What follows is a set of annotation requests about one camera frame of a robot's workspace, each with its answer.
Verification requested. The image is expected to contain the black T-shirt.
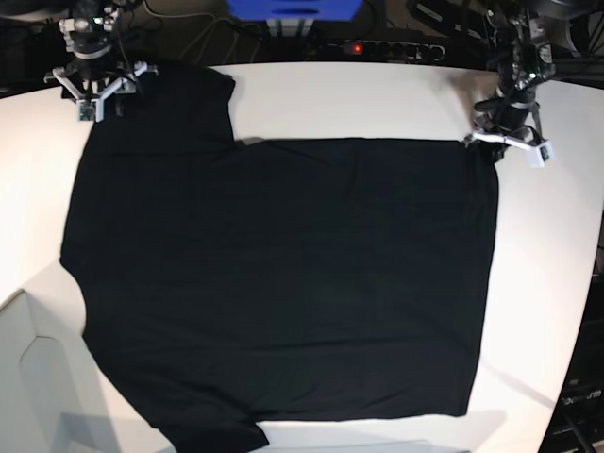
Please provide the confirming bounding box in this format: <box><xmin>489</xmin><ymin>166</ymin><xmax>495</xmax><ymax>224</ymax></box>
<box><xmin>60</xmin><ymin>63</ymin><xmax>498</xmax><ymax>452</ymax></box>

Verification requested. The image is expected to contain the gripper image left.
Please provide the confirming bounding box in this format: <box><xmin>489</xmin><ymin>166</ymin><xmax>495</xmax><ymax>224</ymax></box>
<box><xmin>43</xmin><ymin>56</ymin><xmax>159</xmax><ymax>106</ymax></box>

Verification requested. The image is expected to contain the black equipment at right edge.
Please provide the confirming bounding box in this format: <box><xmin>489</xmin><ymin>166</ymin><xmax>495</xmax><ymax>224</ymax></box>
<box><xmin>539</xmin><ymin>305</ymin><xmax>603</xmax><ymax>452</ymax></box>

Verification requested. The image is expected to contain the blue plastic bin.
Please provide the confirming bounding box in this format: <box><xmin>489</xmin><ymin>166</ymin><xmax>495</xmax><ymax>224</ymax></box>
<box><xmin>227</xmin><ymin>0</ymin><xmax>362</xmax><ymax>21</ymax></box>

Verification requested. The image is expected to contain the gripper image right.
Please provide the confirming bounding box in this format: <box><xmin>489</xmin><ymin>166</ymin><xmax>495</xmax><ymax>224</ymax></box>
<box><xmin>463</xmin><ymin>96</ymin><xmax>543</xmax><ymax>149</ymax></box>

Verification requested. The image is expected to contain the black power strip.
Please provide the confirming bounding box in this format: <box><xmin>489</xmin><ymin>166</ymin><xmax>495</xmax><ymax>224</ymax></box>
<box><xmin>315</xmin><ymin>41</ymin><xmax>445</xmax><ymax>64</ymax></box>

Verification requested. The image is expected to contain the white box at table corner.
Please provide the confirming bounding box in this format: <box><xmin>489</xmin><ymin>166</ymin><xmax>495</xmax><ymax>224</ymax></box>
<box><xmin>1</xmin><ymin>290</ymin><xmax>121</xmax><ymax>452</ymax></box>

